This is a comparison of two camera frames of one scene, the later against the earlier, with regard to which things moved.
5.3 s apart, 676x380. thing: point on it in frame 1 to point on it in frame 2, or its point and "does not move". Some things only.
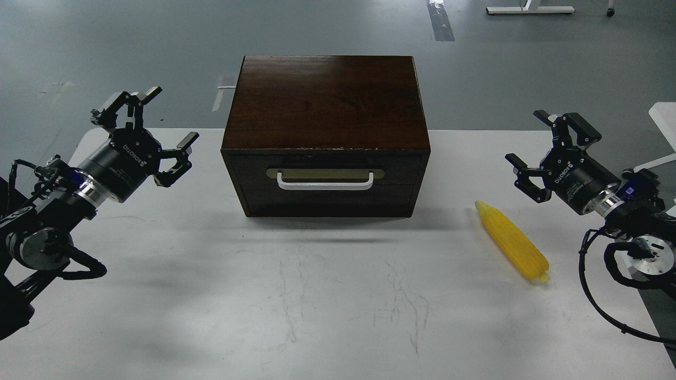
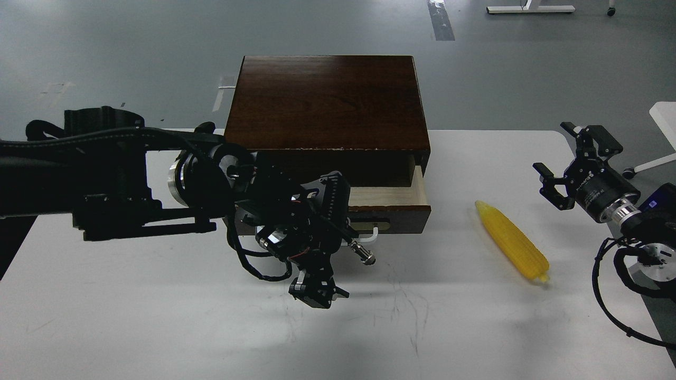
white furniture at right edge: [663, 114] does not move
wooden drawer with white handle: [280, 170] to [372, 210]
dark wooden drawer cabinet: [328, 136] does not move
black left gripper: [116, 169] to [310, 246]
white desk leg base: [525, 9] does not move
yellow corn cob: [514, 243] does not move
